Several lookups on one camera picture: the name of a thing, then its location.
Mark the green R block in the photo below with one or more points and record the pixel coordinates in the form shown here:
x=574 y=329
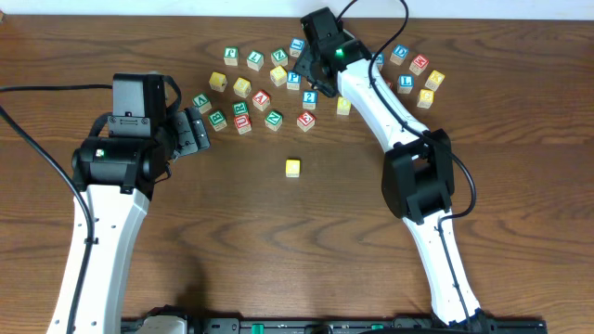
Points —
x=240 y=108

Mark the blue P block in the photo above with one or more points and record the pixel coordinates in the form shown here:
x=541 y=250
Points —
x=293 y=81

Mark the yellow G block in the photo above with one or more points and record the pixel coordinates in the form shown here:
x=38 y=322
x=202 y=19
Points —
x=425 y=98

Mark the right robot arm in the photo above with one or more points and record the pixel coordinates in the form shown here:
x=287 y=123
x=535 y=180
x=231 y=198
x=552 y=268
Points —
x=417 y=179

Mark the yellow X block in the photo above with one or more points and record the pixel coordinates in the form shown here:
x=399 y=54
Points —
x=218 y=81

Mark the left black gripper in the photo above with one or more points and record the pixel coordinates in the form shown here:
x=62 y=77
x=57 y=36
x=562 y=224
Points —
x=187 y=134

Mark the blue D block right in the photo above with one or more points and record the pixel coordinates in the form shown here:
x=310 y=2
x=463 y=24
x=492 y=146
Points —
x=399 y=54

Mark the red 3 block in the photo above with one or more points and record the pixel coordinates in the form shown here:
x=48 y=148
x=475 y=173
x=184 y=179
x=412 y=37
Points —
x=306 y=121

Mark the yellow block centre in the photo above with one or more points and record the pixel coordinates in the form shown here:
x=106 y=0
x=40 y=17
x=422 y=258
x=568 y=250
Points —
x=343 y=106

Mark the blue L block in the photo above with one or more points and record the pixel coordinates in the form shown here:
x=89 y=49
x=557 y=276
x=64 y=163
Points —
x=405 y=84

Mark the red U block bottom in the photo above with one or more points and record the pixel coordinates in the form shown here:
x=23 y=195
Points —
x=243 y=124

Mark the yellow C block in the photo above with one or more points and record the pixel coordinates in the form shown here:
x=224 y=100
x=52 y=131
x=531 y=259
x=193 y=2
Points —
x=293 y=168

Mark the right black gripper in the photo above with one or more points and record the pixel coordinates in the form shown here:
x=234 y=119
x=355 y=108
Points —
x=313 y=70

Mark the red M block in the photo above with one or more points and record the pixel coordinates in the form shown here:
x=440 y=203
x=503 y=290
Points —
x=418 y=64

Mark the yellow K block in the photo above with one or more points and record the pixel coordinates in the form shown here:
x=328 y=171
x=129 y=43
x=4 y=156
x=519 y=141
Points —
x=434 y=80

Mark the blue J block top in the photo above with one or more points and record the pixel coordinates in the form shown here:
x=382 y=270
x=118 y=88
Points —
x=296 y=47

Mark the yellow S block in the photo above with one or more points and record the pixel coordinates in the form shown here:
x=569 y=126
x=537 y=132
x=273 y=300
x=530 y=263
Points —
x=278 y=76

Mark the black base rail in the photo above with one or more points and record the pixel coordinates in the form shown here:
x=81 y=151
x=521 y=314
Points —
x=169 y=324

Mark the yellow block left middle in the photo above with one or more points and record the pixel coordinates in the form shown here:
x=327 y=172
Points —
x=242 y=87

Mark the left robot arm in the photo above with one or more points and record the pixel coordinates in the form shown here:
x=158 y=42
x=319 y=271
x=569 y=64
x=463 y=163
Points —
x=100 y=302

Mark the green L block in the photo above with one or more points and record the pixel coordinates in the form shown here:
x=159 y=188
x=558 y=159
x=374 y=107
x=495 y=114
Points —
x=255 y=60

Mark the blue S block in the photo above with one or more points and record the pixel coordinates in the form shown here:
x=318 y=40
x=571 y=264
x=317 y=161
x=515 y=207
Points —
x=379 y=61

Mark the green B block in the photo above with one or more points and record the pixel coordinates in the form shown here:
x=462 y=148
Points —
x=217 y=120

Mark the green A block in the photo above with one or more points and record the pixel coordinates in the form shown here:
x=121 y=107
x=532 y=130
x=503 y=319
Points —
x=202 y=103

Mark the red A block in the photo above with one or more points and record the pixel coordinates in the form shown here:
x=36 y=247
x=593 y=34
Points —
x=261 y=100

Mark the red I block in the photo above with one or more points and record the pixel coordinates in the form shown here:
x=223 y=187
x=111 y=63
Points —
x=389 y=84

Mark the blue 2 block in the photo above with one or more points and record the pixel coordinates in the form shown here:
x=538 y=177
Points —
x=309 y=99

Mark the green Z block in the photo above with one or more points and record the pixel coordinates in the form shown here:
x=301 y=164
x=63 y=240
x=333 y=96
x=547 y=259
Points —
x=280 y=57

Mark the green N block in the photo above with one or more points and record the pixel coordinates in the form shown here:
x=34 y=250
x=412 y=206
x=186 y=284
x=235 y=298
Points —
x=274 y=120

